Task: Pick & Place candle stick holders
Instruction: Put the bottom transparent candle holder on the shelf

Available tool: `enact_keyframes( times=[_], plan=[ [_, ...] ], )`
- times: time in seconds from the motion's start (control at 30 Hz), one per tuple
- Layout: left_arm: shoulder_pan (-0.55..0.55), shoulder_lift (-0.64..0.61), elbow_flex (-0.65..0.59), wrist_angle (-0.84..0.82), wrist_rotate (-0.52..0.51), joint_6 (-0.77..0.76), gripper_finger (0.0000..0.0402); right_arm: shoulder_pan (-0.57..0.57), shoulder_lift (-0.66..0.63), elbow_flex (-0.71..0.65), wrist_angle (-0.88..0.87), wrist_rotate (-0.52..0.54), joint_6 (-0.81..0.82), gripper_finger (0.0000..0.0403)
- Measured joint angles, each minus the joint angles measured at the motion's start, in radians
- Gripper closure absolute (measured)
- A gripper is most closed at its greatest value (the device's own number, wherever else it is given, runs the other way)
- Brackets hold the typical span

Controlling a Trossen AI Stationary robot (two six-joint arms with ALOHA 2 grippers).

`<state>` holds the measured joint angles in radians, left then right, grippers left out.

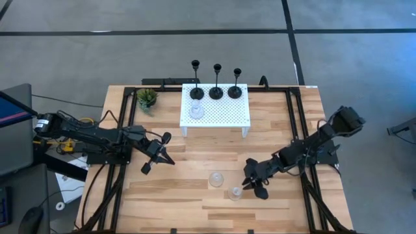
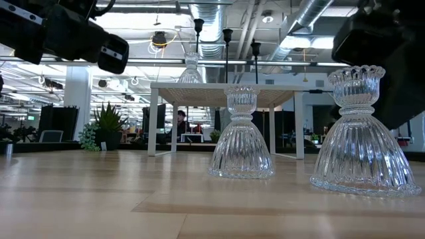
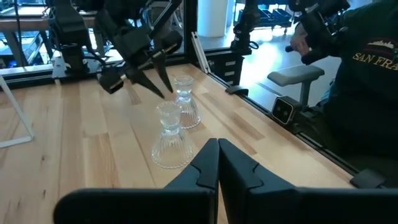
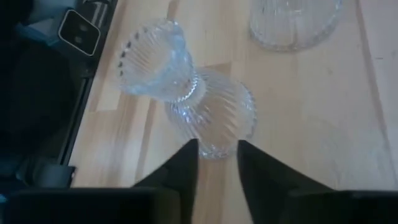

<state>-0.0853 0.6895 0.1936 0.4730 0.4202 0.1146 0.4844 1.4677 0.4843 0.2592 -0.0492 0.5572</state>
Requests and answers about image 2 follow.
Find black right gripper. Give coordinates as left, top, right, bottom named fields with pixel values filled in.
left=331, top=0, right=425, bottom=130

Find grey office chair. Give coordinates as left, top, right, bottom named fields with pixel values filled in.
left=39, top=129, right=64, bottom=143

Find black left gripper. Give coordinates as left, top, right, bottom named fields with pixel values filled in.
left=0, top=0, right=130, bottom=74

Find tall black candlestick holder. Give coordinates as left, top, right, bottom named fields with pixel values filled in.
left=193, top=18, right=205, bottom=54

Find medium black candlestick holder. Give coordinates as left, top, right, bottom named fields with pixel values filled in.
left=222, top=28, right=234, bottom=84

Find long overhead light bar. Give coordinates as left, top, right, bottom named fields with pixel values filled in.
left=0, top=56, right=349, bottom=68

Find person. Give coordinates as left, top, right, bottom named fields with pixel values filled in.
left=172, top=110, right=193, bottom=142

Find black partition panel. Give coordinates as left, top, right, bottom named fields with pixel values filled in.
left=37, top=105, right=80, bottom=143

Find black aluminium table frame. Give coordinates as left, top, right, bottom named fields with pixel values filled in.
left=0, top=141, right=425, bottom=163

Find small white rack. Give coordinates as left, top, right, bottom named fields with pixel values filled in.
left=180, top=133, right=205, bottom=144

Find silver metal cylinder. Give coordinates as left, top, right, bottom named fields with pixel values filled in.
left=2, top=141, right=15, bottom=157

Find spiky green potted plant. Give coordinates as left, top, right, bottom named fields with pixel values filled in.
left=92, top=101, right=129, bottom=152

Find black computer monitor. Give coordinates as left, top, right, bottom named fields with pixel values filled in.
left=141, top=103, right=167, bottom=144

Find ribbed clear glass candle holder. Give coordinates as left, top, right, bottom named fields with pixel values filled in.
left=177, top=52, right=204, bottom=84
left=309, top=64, right=422, bottom=199
left=208, top=85, right=276, bottom=180

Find silver ventilation duct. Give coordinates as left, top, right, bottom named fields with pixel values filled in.
left=265, top=0, right=335, bottom=76
left=191, top=0, right=226, bottom=60

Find black hanging camera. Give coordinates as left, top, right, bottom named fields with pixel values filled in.
left=151, top=31, right=169, bottom=50

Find pale trailing plant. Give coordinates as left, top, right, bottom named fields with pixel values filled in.
left=78, top=121, right=101, bottom=153

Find short black candlestick holder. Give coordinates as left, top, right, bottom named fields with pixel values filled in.
left=250, top=38, right=262, bottom=84

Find yellow looped cable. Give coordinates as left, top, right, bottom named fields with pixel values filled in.
left=147, top=29, right=179, bottom=56

